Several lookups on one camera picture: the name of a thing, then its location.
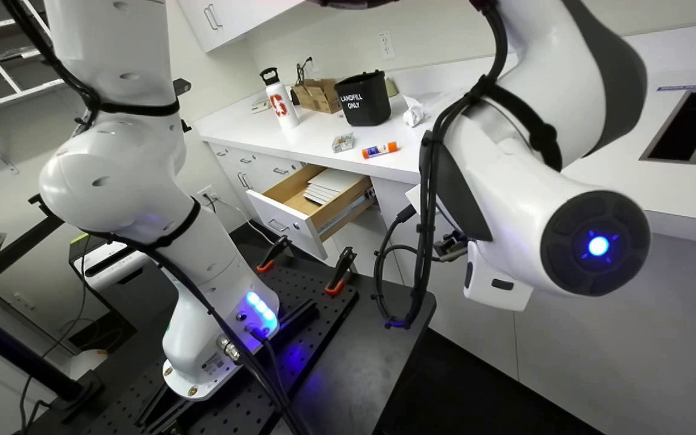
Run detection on cardboard box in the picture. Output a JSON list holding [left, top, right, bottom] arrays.
[[291, 78, 342, 115]]

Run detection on white and black box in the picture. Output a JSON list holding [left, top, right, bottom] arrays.
[[69, 239, 150, 293]]

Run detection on counter waste opening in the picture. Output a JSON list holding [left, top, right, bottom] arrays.
[[639, 89, 696, 166]]

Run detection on white cable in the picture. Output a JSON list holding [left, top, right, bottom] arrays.
[[203, 192, 277, 243]]

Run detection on black waste bin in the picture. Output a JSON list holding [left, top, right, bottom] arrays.
[[334, 70, 393, 127]]

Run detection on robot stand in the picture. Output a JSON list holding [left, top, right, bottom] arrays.
[[22, 237, 437, 435]]

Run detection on black cable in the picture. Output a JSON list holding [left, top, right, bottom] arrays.
[[18, 234, 92, 435]]

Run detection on open wooden drawer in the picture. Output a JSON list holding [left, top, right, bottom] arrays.
[[246, 164, 378, 261]]

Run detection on white water bottle black lid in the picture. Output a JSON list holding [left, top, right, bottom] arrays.
[[260, 67, 301, 130]]

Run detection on stack of white paper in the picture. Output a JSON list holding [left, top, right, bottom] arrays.
[[303, 169, 365, 207]]

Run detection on orange capped glue stick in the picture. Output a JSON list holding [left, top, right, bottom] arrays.
[[361, 141, 399, 160]]

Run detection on white upper cabinet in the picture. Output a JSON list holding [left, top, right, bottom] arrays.
[[178, 0, 308, 53]]

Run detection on crumpled white paper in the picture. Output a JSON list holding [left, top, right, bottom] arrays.
[[402, 95, 427, 128]]

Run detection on black and orange clamp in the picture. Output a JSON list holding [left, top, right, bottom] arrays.
[[256, 235, 292, 274], [324, 246, 358, 297]]

